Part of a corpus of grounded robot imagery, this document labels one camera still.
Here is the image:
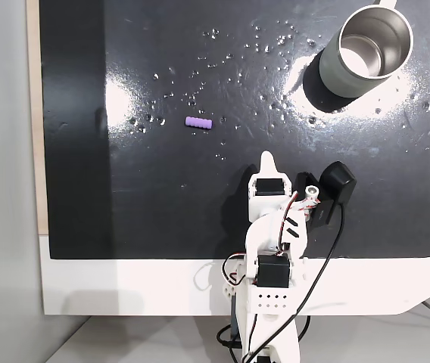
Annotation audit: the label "black oval camera box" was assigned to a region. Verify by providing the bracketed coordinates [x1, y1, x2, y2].
[318, 160, 358, 206]

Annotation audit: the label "red white black servo wires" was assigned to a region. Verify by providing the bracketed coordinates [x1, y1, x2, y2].
[220, 191, 314, 287]

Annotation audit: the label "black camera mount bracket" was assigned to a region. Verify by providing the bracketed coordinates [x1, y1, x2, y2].
[295, 171, 338, 230]

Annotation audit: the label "purple ribbed pen grip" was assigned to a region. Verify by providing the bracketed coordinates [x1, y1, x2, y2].
[185, 116, 214, 132]

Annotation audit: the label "black rubber mat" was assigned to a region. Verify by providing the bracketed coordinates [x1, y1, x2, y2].
[39, 0, 430, 261]

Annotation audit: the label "beige wooden board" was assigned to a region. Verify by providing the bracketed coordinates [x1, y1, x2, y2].
[25, 0, 51, 236]

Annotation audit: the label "grey-green steel mug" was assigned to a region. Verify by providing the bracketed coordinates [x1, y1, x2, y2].
[301, 0, 415, 113]

